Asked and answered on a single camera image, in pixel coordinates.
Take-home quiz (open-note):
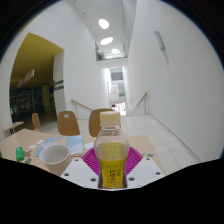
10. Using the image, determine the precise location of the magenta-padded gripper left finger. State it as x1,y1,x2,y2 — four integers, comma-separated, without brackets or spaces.
60,146,100,190

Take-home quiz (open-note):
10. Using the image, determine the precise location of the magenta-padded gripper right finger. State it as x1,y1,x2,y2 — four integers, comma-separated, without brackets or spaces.
125,145,164,190

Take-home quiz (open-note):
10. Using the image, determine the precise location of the clear bottle with yellow drink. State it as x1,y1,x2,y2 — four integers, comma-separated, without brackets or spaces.
93,110,130,190

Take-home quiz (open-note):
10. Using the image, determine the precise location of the small white paper scrap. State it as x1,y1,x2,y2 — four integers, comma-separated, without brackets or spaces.
83,141,96,150

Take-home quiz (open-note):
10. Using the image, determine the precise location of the white ceramic mug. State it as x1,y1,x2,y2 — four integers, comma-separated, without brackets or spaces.
38,143,83,177

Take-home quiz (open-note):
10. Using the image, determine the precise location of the light blue printed booklet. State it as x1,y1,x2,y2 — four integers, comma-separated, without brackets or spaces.
35,134,85,157

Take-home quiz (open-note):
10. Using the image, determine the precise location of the wooden chairs group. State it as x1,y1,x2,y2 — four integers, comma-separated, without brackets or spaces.
31,108,115,138

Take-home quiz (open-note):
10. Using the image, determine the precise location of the small green box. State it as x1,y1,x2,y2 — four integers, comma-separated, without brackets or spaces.
15,146,25,162

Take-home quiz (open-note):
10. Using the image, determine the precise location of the wooden stair handrail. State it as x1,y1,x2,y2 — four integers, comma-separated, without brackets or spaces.
128,92,149,116
70,98,94,120

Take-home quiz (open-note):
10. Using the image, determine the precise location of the hanging white sign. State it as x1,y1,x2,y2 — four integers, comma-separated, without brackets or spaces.
17,68,36,89

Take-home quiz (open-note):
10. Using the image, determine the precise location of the green potted plant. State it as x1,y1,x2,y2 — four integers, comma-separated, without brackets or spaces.
95,49,107,61

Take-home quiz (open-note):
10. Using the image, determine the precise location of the round ceiling lights group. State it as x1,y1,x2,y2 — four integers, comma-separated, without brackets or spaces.
97,18,122,55

